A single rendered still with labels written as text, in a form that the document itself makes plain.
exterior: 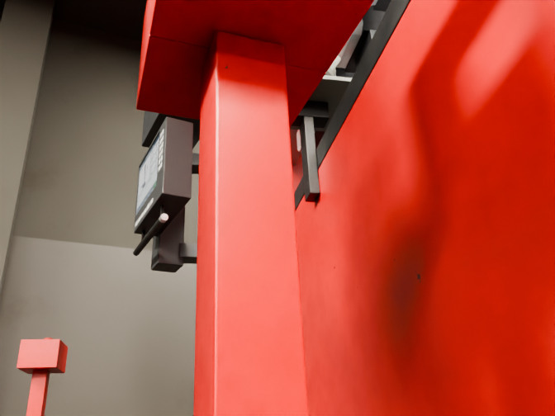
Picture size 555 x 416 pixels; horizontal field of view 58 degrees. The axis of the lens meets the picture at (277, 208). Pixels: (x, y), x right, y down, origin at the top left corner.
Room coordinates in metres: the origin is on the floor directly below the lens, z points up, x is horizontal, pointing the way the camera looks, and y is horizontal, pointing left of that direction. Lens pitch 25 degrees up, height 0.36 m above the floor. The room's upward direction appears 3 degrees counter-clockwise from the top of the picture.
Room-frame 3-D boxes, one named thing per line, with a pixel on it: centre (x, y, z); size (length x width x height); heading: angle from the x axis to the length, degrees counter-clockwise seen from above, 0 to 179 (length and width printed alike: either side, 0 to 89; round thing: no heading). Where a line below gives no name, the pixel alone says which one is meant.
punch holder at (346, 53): (0.93, -0.22, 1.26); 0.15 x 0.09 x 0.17; 12
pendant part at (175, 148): (1.96, 0.50, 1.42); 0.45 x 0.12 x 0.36; 29
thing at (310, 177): (0.87, -0.04, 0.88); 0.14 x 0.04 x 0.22; 102
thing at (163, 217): (2.01, 0.56, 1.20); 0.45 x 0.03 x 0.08; 29
